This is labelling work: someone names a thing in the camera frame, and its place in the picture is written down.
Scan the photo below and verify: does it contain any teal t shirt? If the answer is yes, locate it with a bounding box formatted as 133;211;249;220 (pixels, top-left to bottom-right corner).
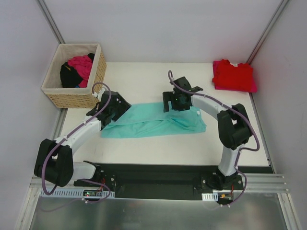
101;102;206;139

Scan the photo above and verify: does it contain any red t shirt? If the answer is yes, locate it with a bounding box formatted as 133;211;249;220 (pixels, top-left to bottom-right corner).
212;58;259;93

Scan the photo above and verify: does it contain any wicker basket with liner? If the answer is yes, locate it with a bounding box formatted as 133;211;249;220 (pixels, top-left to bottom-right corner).
41;43;106;108

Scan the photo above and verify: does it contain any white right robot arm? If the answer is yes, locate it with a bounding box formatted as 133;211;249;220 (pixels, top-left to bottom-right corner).
162;77;252;190

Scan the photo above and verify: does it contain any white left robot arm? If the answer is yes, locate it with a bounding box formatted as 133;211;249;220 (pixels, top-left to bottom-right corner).
34;91;131;187

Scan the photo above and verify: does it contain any magenta t shirt in basket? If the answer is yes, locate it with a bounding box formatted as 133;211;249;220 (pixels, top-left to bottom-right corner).
68;53;94;88

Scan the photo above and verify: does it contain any black t shirt in basket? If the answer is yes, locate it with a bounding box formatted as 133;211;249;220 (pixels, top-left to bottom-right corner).
60;62;82;88

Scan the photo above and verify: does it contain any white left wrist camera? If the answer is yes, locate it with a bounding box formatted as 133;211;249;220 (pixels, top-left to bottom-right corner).
92;88;105;100

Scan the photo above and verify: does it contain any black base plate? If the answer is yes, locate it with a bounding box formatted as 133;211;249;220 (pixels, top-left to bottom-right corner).
73;161;244;201

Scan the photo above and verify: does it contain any left white cable duct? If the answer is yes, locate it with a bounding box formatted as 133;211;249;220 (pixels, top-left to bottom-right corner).
40;188;115;199

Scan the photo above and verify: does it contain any white cable duct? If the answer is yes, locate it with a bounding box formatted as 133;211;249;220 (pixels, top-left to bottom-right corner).
40;188;115;199
201;192;218;202

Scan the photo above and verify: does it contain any right white cable duct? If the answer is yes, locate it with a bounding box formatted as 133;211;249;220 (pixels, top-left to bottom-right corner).
201;192;218;202

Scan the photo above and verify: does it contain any left aluminium frame post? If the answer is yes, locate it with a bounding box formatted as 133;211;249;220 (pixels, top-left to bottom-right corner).
36;0;65;44

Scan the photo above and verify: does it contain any aluminium frame post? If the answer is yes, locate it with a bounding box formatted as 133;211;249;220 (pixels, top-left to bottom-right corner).
36;0;65;44
246;0;292;65

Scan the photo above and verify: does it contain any right aluminium frame post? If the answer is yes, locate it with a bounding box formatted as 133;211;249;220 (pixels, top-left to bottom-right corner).
246;0;292;65

